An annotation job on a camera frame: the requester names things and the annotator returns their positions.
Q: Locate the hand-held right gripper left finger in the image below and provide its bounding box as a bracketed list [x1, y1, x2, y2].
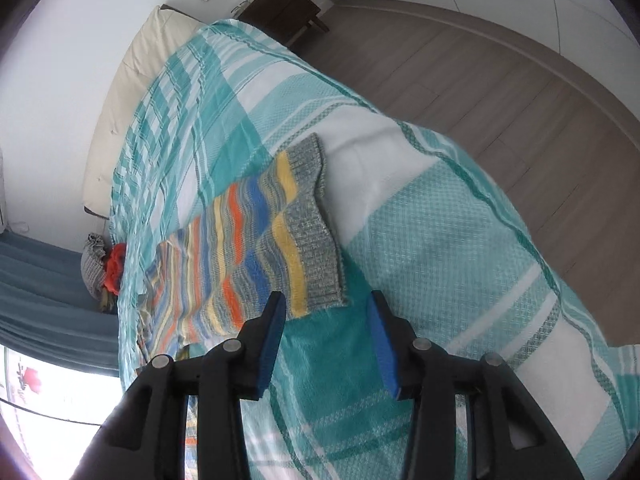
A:
[70, 290, 288, 480]

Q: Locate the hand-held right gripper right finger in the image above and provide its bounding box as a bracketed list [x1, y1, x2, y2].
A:
[366, 290, 586, 480]

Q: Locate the striped knitted sweater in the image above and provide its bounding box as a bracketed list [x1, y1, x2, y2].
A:
[136, 133, 351, 361]

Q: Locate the teal plaid blanket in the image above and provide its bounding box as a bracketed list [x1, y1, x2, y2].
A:
[107, 19, 640, 480]

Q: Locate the red cloth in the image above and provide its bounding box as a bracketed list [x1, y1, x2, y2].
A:
[103, 243, 128, 293]

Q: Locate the checkered cloth bundle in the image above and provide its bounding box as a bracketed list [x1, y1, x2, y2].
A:
[81, 232, 112, 301]

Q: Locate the window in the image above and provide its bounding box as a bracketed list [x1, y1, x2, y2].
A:
[0, 345, 126, 466]

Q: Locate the blue curtain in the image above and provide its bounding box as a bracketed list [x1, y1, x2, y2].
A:
[0, 230, 121, 376]

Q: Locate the cream pillow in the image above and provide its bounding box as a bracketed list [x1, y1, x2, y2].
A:
[81, 5, 211, 218]

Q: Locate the dark wooden nightstand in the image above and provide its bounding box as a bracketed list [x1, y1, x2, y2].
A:
[237, 0, 328, 51]

